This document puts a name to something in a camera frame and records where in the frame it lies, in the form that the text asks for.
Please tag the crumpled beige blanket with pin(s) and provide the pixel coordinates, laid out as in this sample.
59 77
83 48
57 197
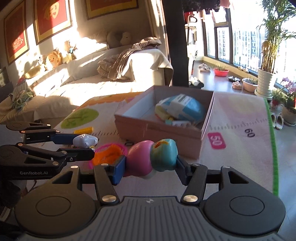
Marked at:
122 64

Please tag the pile of clothes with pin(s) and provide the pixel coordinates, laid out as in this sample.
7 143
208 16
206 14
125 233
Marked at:
22 98

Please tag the small white plastic toy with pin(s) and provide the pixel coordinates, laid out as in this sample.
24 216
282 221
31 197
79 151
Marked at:
83 140

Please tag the yellow plastic block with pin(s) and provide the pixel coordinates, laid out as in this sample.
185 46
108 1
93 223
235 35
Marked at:
84 130

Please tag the grey plush toy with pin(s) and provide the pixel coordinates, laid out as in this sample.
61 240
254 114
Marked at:
113 39

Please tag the white round planter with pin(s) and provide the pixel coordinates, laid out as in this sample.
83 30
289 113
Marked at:
249 87

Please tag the printed ruler play mat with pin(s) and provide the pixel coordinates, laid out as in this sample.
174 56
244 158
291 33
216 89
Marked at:
231 162

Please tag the white plush toy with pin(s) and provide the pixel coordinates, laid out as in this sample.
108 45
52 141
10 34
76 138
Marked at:
126 38

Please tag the red flower pot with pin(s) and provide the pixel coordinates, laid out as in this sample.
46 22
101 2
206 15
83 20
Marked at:
220 73

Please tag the blue white plastic bag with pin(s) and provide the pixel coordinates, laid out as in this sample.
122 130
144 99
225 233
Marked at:
189 109

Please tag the round pink toy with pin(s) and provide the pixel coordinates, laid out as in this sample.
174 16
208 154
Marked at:
138 157

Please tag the white stick vacuum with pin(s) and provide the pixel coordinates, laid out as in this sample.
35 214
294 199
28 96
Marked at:
191 62

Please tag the small colourful plush figure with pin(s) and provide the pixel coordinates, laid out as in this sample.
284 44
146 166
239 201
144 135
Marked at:
69 54

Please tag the dark pillar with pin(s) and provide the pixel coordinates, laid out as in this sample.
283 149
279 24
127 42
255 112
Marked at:
174 46

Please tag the cream sofa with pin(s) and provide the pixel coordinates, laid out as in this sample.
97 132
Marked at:
81 88

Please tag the pink cardboard box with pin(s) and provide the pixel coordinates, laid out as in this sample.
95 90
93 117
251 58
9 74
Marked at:
161 136

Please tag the beige slippers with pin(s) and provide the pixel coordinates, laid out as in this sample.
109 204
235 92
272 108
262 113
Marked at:
278 121

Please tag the potted palm in white pot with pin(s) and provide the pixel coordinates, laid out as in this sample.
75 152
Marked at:
267 81

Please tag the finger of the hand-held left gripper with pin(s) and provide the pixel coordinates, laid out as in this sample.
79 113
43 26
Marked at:
62 139
78 154

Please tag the yellow lion plush toy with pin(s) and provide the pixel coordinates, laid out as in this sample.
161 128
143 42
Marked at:
53 60

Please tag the pink orchid plant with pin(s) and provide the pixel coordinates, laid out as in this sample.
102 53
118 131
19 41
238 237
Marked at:
289 84

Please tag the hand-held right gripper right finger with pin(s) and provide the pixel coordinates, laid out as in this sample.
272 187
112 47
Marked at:
182 171

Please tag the yellow green plastic device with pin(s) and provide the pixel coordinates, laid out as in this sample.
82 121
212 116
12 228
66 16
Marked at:
161 113

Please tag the pink plastic basket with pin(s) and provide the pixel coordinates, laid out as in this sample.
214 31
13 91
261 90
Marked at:
120 149

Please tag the red gold framed wall picture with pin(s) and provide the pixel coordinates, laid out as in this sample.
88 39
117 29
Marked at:
53 16
111 7
16 37

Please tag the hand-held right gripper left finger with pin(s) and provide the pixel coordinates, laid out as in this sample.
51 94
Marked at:
119 170

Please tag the teal plastic toy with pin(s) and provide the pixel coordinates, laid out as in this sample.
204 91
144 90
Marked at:
164 155

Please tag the small white baby shoes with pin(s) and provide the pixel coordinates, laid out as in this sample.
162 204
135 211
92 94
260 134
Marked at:
204 68
244 69

